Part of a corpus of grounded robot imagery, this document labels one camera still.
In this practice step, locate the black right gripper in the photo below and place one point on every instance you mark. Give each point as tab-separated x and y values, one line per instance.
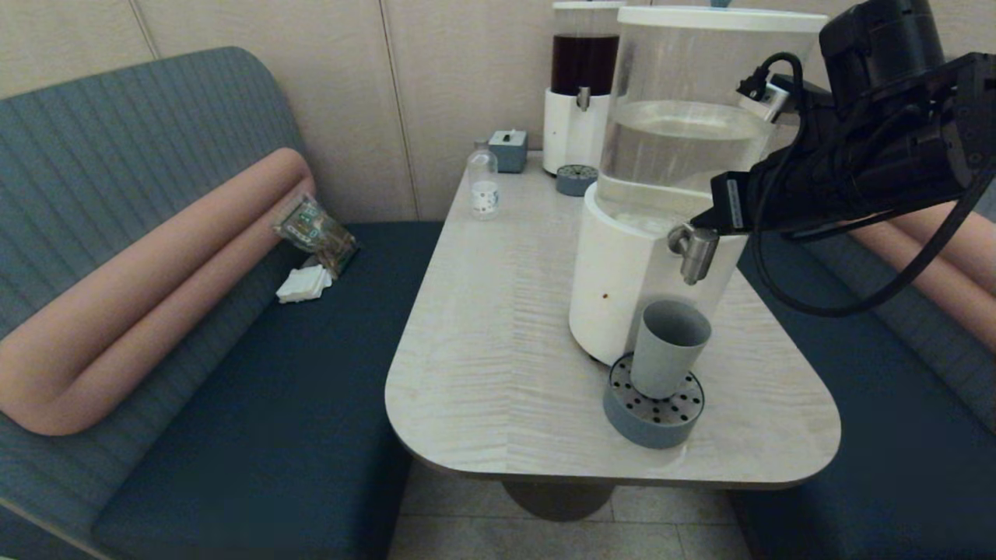
856	171

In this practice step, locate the grey-blue plastic cup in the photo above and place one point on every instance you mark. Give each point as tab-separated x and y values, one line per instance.
661	365

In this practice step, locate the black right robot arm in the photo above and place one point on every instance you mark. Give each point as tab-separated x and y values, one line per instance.
879	39

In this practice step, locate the clear water dispenser white base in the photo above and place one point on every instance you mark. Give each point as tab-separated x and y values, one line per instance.
615	264

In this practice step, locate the blue perforated drip tray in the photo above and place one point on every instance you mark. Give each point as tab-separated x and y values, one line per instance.
574	183
654	429

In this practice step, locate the dark drink dispenser white base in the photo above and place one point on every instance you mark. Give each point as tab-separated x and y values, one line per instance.
572	134

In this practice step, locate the grey-blue tissue box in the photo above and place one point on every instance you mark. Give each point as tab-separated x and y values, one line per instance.
507	152

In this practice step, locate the pink cylindrical backrest bolster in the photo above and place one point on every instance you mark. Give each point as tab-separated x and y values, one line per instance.
957	264
140	295

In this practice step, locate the small clear plastic bottle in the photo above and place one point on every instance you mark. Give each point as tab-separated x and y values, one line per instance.
483	193

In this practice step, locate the blue upholstered booth sofa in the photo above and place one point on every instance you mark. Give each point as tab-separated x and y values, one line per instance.
272	428
871	435

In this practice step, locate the white paper napkins stack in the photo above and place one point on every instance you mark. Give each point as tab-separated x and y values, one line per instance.
302	285

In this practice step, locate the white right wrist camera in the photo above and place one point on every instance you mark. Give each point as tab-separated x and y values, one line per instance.
774	101

